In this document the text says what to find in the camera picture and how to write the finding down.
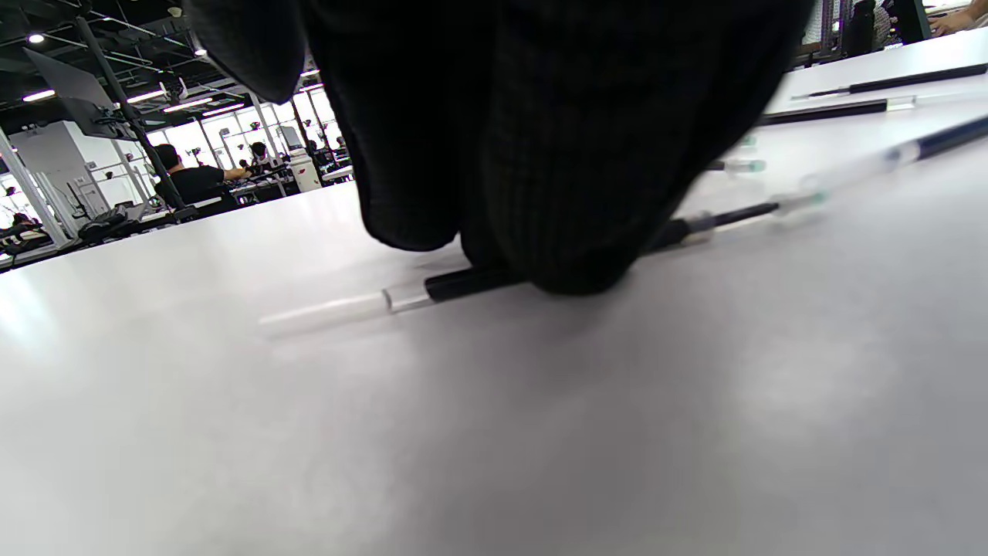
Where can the white bin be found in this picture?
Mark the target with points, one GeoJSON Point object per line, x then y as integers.
{"type": "Point", "coordinates": [305, 170]}

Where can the black monitor on arm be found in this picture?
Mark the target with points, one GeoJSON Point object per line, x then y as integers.
{"type": "Point", "coordinates": [69, 89]}

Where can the person's left hand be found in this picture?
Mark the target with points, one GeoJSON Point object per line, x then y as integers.
{"type": "Point", "coordinates": [540, 139]}

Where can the row of ceiling light strips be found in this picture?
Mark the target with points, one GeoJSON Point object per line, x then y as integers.
{"type": "Point", "coordinates": [185, 103]}

